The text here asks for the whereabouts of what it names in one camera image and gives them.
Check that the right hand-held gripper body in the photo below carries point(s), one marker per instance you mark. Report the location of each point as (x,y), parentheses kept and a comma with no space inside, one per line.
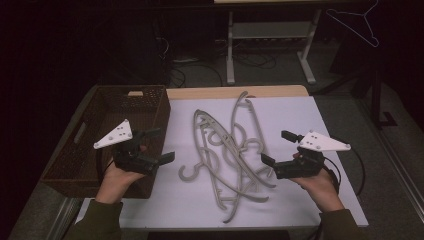
(320,142)

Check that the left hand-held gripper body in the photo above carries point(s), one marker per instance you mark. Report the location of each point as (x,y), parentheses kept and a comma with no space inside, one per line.
(120,135)

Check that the grey plastic clothes hanger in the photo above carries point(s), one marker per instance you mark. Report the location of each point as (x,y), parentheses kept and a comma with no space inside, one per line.
(233,148)
(249,108)
(184,176)
(238,208)

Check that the brown woven basket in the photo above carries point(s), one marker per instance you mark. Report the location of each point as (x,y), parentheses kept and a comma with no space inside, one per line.
(110,110)

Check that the person's right hand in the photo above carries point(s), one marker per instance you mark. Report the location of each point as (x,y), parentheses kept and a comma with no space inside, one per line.
(321,190)

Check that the person's left hand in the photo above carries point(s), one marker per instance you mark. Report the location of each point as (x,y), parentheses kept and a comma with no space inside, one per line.
(113,183)

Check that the white table mat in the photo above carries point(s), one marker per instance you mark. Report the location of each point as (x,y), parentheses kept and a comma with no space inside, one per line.
(293,113)

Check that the black floor stand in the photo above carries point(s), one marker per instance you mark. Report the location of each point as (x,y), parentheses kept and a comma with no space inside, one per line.
(376,93)

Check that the white metal desk frame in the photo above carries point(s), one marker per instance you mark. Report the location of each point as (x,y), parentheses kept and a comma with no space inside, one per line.
(230,50)

